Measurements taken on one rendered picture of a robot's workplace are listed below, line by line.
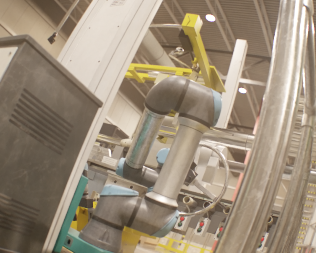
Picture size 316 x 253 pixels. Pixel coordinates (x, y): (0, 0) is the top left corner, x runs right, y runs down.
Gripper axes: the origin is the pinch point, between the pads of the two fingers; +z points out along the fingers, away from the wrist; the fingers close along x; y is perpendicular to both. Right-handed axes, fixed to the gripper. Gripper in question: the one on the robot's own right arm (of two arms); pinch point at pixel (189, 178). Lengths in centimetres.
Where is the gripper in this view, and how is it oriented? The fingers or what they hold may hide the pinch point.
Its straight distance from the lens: 161.1
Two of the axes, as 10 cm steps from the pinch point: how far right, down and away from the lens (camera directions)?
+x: -6.5, 7.5, -0.6
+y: -6.2, -4.9, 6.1
